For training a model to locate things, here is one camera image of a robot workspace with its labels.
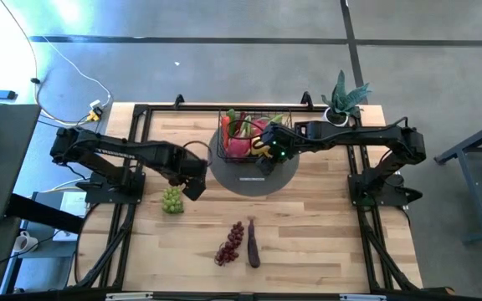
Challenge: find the white floor cable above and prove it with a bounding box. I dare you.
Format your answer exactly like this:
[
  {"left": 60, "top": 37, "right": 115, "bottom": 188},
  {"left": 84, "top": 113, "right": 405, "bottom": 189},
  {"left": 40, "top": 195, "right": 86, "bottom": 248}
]
[{"left": 39, "top": 35, "right": 113, "bottom": 108}]

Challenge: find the green cucumber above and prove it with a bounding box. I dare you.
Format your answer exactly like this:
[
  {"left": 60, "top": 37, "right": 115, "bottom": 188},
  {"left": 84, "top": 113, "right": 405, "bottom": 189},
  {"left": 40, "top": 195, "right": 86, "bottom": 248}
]
[{"left": 225, "top": 108, "right": 238, "bottom": 137}]

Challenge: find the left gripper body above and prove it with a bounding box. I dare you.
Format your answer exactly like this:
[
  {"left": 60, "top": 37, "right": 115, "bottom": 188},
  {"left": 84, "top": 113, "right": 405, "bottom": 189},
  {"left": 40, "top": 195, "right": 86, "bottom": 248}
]
[{"left": 159, "top": 145, "right": 208, "bottom": 187}]

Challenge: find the grey metal cart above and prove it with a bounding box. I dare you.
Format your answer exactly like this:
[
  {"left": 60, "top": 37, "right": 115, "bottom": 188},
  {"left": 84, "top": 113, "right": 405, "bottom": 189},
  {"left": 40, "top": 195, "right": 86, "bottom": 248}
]
[{"left": 434, "top": 113, "right": 482, "bottom": 246}]

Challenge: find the white metal bar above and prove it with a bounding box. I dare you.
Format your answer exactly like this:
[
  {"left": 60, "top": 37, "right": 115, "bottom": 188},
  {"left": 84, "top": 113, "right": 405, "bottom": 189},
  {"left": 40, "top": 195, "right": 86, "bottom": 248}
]
[
  {"left": 340, "top": 293, "right": 387, "bottom": 301},
  {"left": 105, "top": 292, "right": 154, "bottom": 301}
]

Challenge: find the green grape bunch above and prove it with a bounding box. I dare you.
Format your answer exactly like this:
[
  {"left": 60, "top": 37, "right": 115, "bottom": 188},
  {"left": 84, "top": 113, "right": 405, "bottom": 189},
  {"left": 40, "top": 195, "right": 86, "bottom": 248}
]
[{"left": 161, "top": 186, "right": 185, "bottom": 215}]

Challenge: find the yellow power plug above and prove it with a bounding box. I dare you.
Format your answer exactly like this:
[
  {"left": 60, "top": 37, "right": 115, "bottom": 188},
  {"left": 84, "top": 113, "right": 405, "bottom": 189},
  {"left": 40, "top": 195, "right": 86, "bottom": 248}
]
[{"left": 86, "top": 99, "right": 105, "bottom": 123}]

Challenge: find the grey round mat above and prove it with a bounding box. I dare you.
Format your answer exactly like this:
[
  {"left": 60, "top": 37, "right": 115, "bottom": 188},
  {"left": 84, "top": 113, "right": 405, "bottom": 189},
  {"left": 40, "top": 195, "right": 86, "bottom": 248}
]
[{"left": 208, "top": 113, "right": 302, "bottom": 198}]

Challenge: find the black wire basket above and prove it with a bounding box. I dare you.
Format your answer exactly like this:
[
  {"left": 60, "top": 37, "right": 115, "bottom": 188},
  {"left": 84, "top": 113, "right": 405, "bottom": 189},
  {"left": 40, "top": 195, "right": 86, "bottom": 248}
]
[{"left": 215, "top": 107, "right": 295, "bottom": 165}]

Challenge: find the white mug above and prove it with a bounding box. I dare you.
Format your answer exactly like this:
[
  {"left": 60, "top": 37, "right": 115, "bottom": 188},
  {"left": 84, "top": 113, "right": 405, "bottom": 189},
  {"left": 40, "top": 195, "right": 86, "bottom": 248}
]
[{"left": 13, "top": 230, "right": 40, "bottom": 254}]

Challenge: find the large pink dragon fruit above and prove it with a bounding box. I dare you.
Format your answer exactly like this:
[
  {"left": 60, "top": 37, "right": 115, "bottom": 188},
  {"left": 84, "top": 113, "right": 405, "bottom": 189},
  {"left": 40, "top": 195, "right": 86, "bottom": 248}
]
[{"left": 223, "top": 115, "right": 254, "bottom": 159}]

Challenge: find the potted plant white pot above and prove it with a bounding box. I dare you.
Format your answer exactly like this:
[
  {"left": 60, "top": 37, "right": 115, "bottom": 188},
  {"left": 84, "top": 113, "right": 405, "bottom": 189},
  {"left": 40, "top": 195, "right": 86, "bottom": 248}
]
[{"left": 320, "top": 69, "right": 372, "bottom": 128}]

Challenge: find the red grape bunch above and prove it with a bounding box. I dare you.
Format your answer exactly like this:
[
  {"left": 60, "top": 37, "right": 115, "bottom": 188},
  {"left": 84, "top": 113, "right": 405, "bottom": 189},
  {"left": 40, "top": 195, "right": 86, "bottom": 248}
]
[{"left": 213, "top": 221, "right": 245, "bottom": 268}]

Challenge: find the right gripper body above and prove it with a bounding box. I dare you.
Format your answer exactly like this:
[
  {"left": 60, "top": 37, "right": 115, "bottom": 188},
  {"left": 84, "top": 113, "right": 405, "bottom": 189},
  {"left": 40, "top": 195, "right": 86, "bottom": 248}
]
[{"left": 262, "top": 122, "right": 300, "bottom": 162}]

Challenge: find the small pink dragon fruit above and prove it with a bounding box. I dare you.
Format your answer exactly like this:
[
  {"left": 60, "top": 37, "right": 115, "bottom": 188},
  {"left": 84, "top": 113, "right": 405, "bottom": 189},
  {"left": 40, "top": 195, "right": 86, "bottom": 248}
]
[{"left": 251, "top": 113, "right": 284, "bottom": 139}]

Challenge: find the white paper sheet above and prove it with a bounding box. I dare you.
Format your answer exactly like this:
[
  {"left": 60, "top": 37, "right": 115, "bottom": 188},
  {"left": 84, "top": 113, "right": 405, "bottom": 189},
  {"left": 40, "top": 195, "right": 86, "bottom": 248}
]
[{"left": 52, "top": 191, "right": 87, "bottom": 242}]

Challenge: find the black aluminium frame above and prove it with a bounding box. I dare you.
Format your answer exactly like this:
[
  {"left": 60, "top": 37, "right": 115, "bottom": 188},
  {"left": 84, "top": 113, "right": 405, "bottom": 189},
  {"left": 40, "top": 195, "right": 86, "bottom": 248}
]
[{"left": 67, "top": 90, "right": 455, "bottom": 301}]

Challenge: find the purple eggplant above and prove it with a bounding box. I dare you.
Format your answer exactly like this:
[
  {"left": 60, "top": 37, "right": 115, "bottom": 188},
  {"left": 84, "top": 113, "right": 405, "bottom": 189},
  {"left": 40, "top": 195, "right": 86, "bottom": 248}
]
[{"left": 247, "top": 217, "right": 262, "bottom": 269}]

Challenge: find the thin floor cable with plug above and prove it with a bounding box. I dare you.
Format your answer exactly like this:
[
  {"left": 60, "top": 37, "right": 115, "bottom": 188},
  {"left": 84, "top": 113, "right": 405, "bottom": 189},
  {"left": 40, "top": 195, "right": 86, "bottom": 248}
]
[{"left": 0, "top": 0, "right": 100, "bottom": 126}]

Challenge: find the black desk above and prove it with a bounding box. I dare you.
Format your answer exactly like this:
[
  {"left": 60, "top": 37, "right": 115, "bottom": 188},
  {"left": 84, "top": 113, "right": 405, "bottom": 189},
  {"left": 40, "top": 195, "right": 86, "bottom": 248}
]
[{"left": 0, "top": 104, "right": 85, "bottom": 235}]

